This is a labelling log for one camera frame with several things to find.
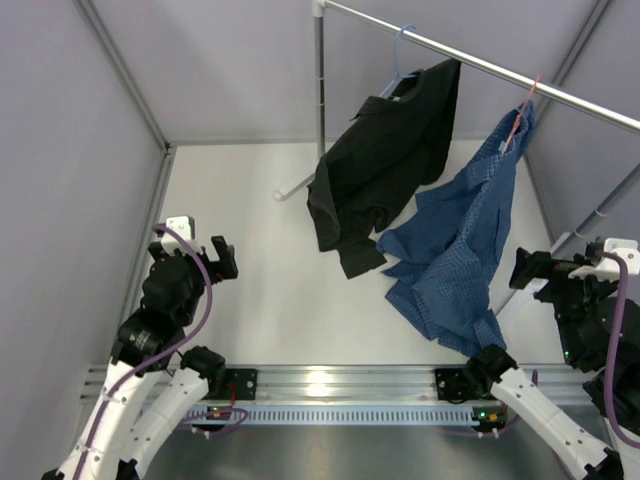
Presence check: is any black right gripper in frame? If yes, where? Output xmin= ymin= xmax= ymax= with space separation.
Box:
xmin=508 ymin=247 xmax=614 ymax=366

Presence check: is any blue checked shirt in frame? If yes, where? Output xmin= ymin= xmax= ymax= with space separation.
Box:
xmin=377 ymin=102 xmax=536 ymax=357

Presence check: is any pink wire hanger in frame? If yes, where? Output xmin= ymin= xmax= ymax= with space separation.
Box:
xmin=500 ymin=75 xmax=541 ymax=154

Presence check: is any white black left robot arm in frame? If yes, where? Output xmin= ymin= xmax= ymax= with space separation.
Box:
xmin=43 ymin=226 xmax=238 ymax=479

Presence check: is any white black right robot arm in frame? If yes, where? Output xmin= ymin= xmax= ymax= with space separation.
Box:
xmin=464 ymin=238 xmax=639 ymax=479

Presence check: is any black pinstriped shirt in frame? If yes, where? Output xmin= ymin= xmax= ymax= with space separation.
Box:
xmin=307 ymin=59 xmax=461 ymax=279

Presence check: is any white left rack foot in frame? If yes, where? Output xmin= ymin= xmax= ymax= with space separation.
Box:
xmin=273 ymin=173 xmax=315 ymax=202

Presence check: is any silver right rack pole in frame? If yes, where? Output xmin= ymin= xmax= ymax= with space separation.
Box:
xmin=551 ymin=165 xmax=640 ymax=256

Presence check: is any silver rack pole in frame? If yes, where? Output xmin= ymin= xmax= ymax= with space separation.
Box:
xmin=312 ymin=0 xmax=326 ymax=158
xmin=551 ymin=165 xmax=640 ymax=256

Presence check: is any silver clothes rack top bar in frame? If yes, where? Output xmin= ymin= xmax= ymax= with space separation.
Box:
xmin=322 ymin=1 xmax=639 ymax=135

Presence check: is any silver left rack pole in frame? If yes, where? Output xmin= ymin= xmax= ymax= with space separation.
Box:
xmin=312 ymin=0 xmax=326 ymax=158

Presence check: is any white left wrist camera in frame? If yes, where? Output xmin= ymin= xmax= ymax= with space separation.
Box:
xmin=160 ymin=215 xmax=202 ymax=255

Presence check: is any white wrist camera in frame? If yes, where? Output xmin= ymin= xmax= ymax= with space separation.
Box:
xmin=160 ymin=215 xmax=202 ymax=255
xmin=568 ymin=238 xmax=639 ymax=282

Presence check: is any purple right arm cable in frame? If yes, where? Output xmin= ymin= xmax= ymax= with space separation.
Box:
xmin=597 ymin=250 xmax=640 ymax=455

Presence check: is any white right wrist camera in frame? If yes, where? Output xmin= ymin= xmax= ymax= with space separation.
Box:
xmin=568 ymin=238 xmax=639 ymax=282

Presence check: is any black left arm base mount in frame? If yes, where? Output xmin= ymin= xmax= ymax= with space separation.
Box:
xmin=219 ymin=368 xmax=258 ymax=403

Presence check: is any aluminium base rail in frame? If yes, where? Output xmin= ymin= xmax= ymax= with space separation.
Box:
xmin=79 ymin=364 xmax=596 ymax=404

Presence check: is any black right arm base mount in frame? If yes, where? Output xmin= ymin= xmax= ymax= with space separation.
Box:
xmin=435 ymin=368 xmax=492 ymax=404

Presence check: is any grey slotted cable duct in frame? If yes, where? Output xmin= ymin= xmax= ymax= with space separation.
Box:
xmin=184 ymin=404 xmax=504 ymax=427

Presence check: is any blue wire hanger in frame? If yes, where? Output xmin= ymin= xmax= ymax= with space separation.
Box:
xmin=379 ymin=24 xmax=417 ymax=98

